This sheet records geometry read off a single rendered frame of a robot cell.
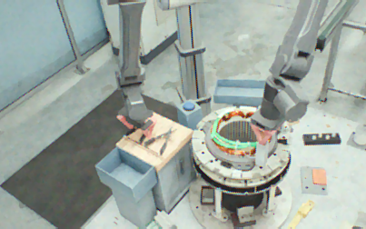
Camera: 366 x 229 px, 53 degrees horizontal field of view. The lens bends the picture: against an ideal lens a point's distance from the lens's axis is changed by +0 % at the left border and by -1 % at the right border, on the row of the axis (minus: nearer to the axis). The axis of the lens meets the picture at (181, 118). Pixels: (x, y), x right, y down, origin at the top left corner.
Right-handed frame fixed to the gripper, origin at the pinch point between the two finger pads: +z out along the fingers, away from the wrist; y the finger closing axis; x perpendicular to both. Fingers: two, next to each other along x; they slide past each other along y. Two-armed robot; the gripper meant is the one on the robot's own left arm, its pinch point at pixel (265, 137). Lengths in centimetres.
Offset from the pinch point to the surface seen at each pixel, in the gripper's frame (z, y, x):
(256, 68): 116, 185, 97
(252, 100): 15.9, 29.9, 20.2
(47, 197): 131, -16, 133
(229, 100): 17.4, 25.6, 28.0
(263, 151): 4.6, -0.7, -0.7
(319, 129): 39, 58, 0
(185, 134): 16.7, -0.2, 28.6
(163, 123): 17.5, -0.4, 38.7
